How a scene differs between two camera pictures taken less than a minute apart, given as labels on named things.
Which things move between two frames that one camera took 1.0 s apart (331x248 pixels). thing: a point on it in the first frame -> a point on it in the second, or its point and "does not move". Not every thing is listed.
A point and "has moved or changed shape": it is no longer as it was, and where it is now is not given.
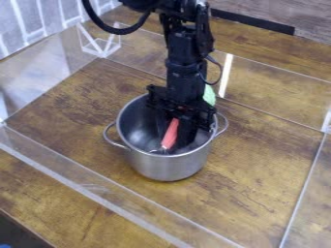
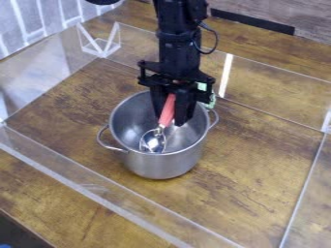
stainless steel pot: [137, 131] has moved or changed shape
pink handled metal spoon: [170, 138] -> [153, 140]
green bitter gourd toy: [209, 95] does not move
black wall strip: [262, 23] does not move
